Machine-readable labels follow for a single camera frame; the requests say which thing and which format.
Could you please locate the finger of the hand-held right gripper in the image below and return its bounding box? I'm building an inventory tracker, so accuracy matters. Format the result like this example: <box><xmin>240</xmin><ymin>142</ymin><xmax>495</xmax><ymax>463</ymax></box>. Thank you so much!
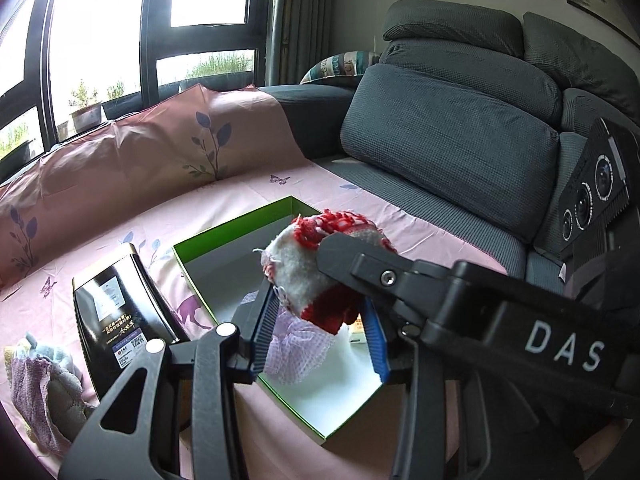
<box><xmin>316</xmin><ymin>233</ymin><xmax>456</xmax><ymax>311</ymax></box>
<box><xmin>345</xmin><ymin>282</ymin><xmax>436</xmax><ymax>343</ymax></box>

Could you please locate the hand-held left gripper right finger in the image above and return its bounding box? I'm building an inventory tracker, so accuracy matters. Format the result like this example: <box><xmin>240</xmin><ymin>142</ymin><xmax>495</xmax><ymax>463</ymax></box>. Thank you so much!
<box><xmin>361</xmin><ymin>302</ymin><xmax>493</xmax><ymax>480</ymax></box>

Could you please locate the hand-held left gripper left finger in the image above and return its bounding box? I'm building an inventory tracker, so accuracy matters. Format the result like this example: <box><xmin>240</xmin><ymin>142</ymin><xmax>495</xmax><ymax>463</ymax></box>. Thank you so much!
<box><xmin>57</xmin><ymin>287</ymin><xmax>281</xmax><ymax>480</ymax></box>

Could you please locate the red white knitted cloth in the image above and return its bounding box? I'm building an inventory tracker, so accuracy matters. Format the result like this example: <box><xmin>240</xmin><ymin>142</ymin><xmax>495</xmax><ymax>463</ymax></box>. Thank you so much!
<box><xmin>257</xmin><ymin>210</ymin><xmax>399</xmax><ymax>335</ymax></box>

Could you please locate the green cardboard box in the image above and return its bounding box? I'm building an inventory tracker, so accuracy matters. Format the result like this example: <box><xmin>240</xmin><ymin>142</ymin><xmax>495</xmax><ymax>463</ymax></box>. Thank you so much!
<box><xmin>172</xmin><ymin>196</ymin><xmax>407</xmax><ymax>446</ymax></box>

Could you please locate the light blue plush toy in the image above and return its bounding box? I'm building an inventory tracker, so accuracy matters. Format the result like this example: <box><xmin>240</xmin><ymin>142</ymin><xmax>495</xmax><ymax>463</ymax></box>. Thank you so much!
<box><xmin>22</xmin><ymin>332</ymin><xmax>83</xmax><ymax>386</ymax></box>

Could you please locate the pink mesh cloth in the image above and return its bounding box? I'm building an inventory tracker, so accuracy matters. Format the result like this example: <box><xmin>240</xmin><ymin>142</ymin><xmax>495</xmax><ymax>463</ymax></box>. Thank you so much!
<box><xmin>240</xmin><ymin>290</ymin><xmax>337</xmax><ymax>386</ymax></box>

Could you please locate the grey sofa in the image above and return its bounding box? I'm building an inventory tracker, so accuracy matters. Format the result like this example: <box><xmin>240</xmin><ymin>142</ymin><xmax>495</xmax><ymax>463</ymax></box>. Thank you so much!
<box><xmin>257</xmin><ymin>0</ymin><xmax>640</xmax><ymax>306</ymax></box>

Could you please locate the striped pillow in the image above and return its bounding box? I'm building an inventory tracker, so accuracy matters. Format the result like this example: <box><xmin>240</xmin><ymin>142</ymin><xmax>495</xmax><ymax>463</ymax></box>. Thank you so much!
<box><xmin>300</xmin><ymin>51</ymin><xmax>383</xmax><ymax>85</ymax></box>

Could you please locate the pink printed bedsheet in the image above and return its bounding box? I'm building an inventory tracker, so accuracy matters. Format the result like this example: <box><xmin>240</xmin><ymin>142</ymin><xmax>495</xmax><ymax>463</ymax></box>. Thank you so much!
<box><xmin>0</xmin><ymin>84</ymin><xmax>511</xmax><ymax>480</ymax></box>

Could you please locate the purple towel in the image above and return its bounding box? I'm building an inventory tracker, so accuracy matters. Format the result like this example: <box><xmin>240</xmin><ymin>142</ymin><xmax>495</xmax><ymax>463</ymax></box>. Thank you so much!
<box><xmin>10</xmin><ymin>355</ymin><xmax>98</xmax><ymax>457</ymax></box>

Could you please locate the grey curtain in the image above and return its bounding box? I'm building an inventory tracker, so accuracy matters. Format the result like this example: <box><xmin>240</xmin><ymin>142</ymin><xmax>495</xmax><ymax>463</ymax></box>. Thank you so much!
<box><xmin>265</xmin><ymin>0</ymin><xmax>351</xmax><ymax>88</ymax></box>

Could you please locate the potted plant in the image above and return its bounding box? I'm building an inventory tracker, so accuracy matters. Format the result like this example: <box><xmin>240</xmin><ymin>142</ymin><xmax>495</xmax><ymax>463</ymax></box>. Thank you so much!
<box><xmin>67</xmin><ymin>80</ymin><xmax>104</xmax><ymax>132</ymax></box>

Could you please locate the black framed window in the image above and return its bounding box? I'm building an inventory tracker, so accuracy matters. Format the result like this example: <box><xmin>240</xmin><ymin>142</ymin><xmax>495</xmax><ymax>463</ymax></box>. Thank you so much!
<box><xmin>0</xmin><ymin>0</ymin><xmax>268</xmax><ymax>162</ymax></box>

